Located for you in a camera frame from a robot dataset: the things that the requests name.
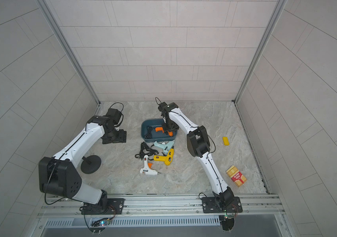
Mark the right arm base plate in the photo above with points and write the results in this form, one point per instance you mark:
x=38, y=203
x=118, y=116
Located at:
x=215, y=205

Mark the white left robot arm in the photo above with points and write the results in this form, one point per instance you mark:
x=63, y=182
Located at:
x=58, y=175

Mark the yellow red small box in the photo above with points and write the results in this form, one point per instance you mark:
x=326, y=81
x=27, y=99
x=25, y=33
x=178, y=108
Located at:
x=236, y=176

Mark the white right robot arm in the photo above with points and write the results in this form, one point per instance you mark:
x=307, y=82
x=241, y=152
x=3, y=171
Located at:
x=198, y=145

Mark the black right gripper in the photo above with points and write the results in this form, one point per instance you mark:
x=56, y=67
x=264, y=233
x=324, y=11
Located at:
x=166, y=127

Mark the aluminium mounting rail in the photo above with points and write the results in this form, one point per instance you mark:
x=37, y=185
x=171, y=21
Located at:
x=170, y=205

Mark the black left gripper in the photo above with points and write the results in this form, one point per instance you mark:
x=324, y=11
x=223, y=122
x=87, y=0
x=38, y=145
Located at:
x=122, y=138

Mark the teal plastic storage box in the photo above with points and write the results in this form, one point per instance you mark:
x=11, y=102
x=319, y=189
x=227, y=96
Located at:
x=149, y=134

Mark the mint green glue gun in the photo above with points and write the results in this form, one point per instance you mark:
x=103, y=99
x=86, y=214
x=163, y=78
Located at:
x=165, y=147

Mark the yellow plastic scraper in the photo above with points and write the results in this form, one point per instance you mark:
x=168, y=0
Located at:
x=226, y=141

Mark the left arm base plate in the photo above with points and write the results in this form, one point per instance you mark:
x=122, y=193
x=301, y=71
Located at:
x=111, y=206

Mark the black round stand base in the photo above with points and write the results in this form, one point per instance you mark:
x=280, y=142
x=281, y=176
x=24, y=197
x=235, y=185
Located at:
x=90, y=164

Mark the yellow glue gun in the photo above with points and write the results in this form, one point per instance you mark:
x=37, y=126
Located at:
x=167, y=159

